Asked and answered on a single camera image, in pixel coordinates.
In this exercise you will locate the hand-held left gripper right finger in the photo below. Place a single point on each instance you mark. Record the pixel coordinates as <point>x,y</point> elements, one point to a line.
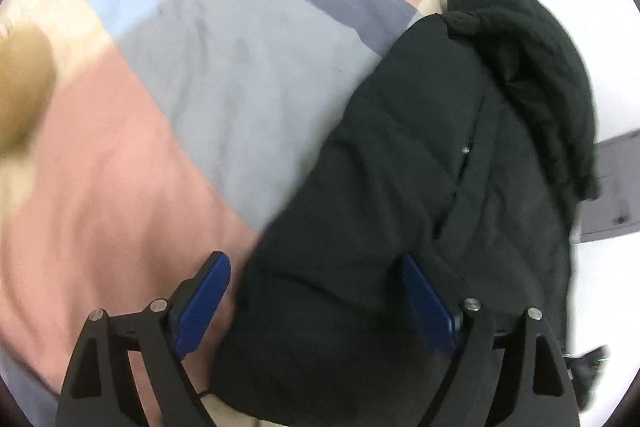
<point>430,309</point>

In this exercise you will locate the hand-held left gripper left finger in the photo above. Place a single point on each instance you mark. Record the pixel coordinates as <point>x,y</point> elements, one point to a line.
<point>200,304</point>

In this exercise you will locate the black puffer jacket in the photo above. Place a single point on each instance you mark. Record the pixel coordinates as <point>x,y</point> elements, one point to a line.
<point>375,207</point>

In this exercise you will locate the grey door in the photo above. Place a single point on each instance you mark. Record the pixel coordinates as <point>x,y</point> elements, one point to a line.
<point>615,187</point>

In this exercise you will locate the patchwork bed blanket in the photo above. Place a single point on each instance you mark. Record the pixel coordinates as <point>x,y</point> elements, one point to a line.
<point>175,82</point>

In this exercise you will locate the tan plush toy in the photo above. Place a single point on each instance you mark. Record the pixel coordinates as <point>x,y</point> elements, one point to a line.
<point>25,92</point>

